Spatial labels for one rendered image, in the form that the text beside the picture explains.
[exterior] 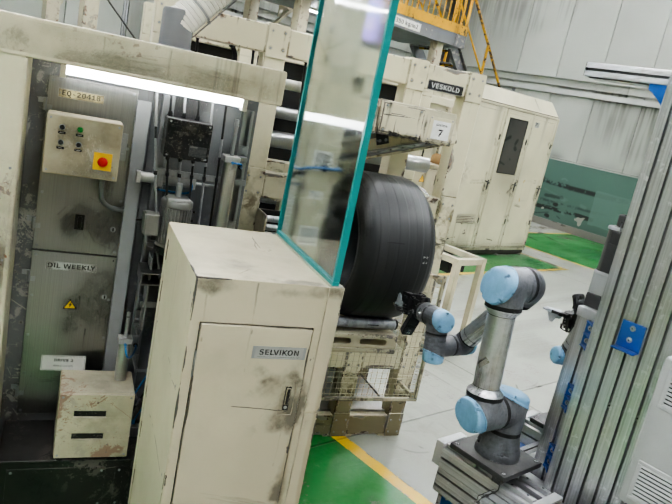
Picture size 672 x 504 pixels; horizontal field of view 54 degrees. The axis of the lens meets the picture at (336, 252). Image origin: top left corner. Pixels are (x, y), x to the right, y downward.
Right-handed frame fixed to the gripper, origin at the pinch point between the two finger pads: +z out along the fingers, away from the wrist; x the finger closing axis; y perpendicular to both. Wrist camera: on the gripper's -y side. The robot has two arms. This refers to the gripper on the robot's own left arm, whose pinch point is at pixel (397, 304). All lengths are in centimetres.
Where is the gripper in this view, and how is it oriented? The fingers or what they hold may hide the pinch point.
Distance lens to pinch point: 255.4
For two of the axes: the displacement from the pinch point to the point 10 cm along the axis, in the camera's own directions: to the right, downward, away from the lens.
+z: -3.7, -1.6, 9.1
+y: 1.5, -9.8, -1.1
